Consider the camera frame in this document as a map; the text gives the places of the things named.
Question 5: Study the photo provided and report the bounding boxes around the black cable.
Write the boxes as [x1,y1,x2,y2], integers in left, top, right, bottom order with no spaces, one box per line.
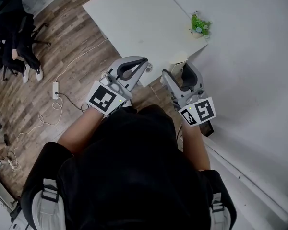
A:
[55,92,90,113]

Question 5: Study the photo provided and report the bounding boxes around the person's black shirt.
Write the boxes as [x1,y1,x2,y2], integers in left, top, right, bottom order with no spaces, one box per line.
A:
[20,103,238,230]

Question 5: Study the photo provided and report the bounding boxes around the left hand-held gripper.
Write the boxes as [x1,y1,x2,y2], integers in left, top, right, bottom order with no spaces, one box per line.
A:
[85,56,149,117]

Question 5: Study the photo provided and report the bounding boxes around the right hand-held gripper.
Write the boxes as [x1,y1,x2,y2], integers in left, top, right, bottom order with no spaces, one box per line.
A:
[161,62,217,127]

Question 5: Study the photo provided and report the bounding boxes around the long white cable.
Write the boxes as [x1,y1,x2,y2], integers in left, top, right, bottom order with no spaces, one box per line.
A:
[55,38,109,83]

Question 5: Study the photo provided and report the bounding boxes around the small green potted plant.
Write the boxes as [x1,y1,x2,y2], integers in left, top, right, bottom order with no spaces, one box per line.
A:
[188,10,213,40]

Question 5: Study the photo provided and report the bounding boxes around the thin looped white cable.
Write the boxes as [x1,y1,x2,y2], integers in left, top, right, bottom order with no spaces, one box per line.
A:
[12,96,63,173]

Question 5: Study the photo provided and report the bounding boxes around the person's right forearm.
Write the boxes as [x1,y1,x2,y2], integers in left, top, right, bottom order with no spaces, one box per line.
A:
[180,121,211,172]

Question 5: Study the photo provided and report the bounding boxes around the white power strip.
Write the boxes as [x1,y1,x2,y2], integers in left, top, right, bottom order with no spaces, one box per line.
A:
[52,81,60,100]

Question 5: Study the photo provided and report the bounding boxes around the person's left forearm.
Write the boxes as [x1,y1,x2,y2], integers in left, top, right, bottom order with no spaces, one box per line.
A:
[57,106,107,156]

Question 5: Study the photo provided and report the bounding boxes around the white harness strap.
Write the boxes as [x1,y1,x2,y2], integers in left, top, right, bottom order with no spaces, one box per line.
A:
[209,192,231,230]
[31,178,63,230]

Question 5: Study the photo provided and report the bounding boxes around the white table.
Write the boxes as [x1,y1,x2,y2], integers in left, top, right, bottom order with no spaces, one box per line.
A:
[82,0,209,88]

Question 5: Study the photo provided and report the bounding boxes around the black office chair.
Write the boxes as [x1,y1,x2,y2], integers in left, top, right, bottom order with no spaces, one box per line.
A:
[0,12,52,81]

